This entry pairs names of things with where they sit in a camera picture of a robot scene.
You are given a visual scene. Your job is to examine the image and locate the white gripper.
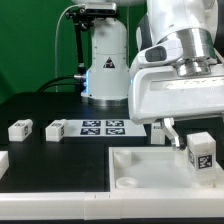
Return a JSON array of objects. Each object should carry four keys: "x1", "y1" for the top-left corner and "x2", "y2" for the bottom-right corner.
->
[{"x1": 128, "y1": 64, "x2": 224, "y2": 151}]

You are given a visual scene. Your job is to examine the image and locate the white square tabletop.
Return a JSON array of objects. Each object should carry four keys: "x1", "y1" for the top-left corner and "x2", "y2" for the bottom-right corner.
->
[{"x1": 109, "y1": 147, "x2": 216, "y2": 191}]

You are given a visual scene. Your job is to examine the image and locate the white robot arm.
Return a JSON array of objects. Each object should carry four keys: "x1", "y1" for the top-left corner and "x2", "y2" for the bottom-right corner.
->
[{"x1": 71, "y1": 0, "x2": 224, "y2": 149}]

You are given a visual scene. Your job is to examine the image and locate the white marker sheet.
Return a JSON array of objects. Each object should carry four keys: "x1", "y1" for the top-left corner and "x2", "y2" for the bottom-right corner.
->
[{"x1": 65, "y1": 119, "x2": 146, "y2": 137}]

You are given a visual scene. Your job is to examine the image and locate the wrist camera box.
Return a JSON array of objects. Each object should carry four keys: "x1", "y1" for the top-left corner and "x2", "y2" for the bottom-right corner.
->
[{"x1": 130, "y1": 38, "x2": 183, "y2": 77}]

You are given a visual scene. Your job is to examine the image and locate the white front fence rail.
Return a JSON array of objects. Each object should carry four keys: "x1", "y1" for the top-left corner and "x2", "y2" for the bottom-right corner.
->
[{"x1": 0, "y1": 189, "x2": 224, "y2": 220}]

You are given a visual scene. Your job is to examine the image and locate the black cable bundle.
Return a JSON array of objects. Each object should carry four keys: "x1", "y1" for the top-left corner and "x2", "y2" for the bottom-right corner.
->
[{"x1": 36, "y1": 75, "x2": 84, "y2": 94}]

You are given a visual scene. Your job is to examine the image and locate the grey base camera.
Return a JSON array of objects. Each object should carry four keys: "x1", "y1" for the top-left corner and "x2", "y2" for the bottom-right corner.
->
[{"x1": 85, "y1": 2, "x2": 117, "y2": 15}]

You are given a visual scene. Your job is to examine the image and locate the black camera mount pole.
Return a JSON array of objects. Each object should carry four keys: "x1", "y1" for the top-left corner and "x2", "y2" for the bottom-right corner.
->
[{"x1": 66, "y1": 7, "x2": 94, "y2": 76}]

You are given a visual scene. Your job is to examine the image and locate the grey camera cable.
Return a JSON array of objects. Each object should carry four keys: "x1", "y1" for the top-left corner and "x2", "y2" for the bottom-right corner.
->
[{"x1": 54, "y1": 3, "x2": 84, "y2": 93}]

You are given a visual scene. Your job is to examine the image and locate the white left fence rail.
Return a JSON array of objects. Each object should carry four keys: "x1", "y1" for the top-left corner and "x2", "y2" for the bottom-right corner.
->
[{"x1": 0, "y1": 151, "x2": 9, "y2": 179}]

